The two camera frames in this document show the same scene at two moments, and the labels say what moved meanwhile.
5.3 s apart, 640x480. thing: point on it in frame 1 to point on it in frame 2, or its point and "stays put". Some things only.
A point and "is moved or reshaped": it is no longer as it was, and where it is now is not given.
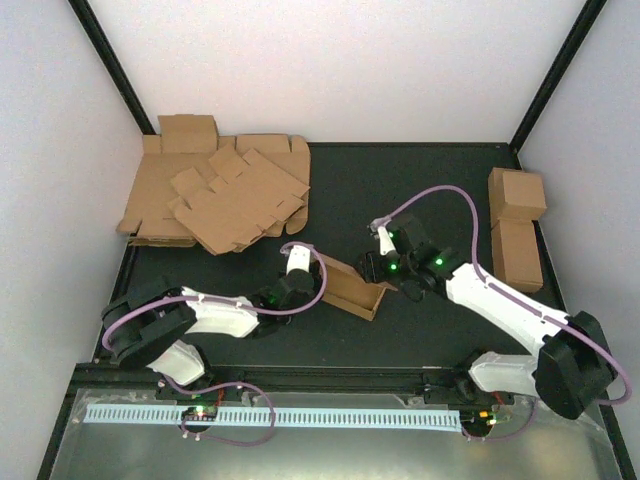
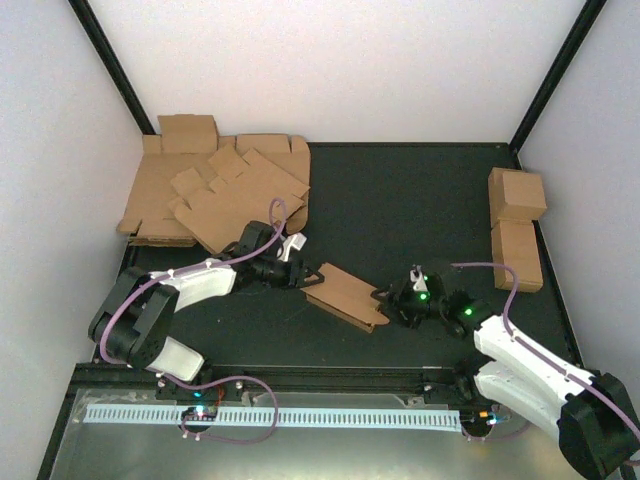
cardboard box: x=515 y=194 stays put
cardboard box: x=516 y=254 stays put
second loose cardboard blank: x=242 y=204 stays put
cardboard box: x=346 y=289 is moved or reshaped
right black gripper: x=373 y=271 to x=398 y=294
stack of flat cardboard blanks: x=188 y=141 stays put
